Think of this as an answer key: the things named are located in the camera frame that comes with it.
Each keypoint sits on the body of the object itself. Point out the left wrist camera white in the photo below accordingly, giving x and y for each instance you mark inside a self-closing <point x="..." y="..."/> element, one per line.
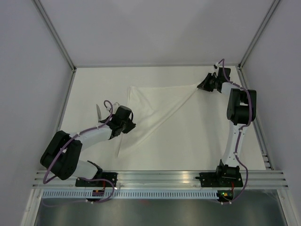
<point x="112" y="108"/>

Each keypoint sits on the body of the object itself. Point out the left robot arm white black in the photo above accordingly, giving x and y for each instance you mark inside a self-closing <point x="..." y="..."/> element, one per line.
<point x="61" y="157"/>

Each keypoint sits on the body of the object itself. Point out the aluminium front rail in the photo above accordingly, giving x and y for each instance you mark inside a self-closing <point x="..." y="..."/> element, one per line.
<point x="256" y="179"/>

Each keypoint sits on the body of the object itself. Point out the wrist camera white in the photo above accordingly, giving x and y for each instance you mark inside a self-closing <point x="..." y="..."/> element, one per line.
<point x="112" y="108"/>
<point x="216" y="67"/>

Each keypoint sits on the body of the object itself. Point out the white slotted cable duct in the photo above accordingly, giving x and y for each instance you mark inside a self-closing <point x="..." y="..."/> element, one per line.
<point x="130" y="194"/>

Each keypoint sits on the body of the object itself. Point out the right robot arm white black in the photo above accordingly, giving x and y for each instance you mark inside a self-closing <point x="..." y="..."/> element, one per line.
<point x="241" y="112"/>

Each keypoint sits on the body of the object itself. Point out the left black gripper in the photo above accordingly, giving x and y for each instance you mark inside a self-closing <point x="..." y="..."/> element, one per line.
<point x="131" y="126"/>

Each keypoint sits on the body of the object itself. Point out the aluminium frame post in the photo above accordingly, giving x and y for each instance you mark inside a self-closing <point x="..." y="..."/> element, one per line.
<point x="46" y="19"/>
<point x="263" y="25"/>

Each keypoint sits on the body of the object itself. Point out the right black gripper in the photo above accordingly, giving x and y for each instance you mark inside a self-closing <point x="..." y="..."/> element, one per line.
<point x="204" y="84"/>

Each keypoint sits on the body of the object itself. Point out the right aluminium frame post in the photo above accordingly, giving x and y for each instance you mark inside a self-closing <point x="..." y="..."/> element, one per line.
<point x="263" y="25"/>

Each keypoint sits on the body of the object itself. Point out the silver table knife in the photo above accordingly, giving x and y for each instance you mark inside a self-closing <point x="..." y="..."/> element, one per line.
<point x="99" y="115"/>

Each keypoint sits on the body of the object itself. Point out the left side aluminium rail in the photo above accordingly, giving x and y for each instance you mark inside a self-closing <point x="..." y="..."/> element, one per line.
<point x="65" y="98"/>

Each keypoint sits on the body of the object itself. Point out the white cloth napkin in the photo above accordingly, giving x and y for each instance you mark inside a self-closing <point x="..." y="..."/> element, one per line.
<point x="152" y="106"/>

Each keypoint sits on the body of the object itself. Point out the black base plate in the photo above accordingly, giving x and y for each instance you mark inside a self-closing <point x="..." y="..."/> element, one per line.
<point x="211" y="179"/>
<point x="103" y="179"/>

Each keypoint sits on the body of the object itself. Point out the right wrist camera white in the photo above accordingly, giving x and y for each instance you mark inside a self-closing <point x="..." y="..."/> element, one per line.
<point x="216" y="67"/>

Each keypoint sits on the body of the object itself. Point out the left aluminium frame post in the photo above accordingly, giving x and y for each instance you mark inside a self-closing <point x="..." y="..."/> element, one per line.
<point x="46" y="19"/>

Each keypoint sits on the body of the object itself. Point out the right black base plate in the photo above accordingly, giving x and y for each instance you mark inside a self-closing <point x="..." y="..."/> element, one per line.
<point x="211" y="179"/>

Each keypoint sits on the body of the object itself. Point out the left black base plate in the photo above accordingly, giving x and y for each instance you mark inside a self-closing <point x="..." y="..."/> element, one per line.
<point x="103" y="179"/>

